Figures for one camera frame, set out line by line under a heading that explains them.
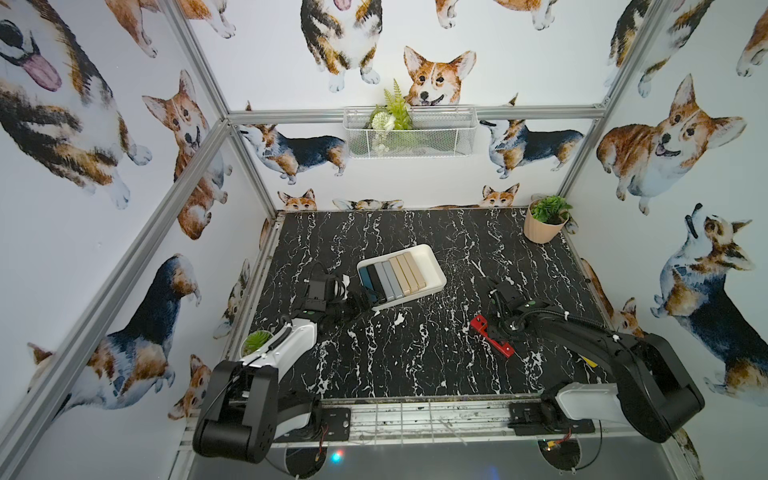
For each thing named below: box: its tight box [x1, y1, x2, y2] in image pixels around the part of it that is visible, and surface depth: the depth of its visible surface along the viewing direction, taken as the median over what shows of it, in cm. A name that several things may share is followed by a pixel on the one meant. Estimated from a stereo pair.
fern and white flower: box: [369, 78, 413, 153], surface depth 86 cm
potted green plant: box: [524, 195, 573, 244], surface depth 106 cm
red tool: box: [470, 314, 514, 358], surface depth 87 cm
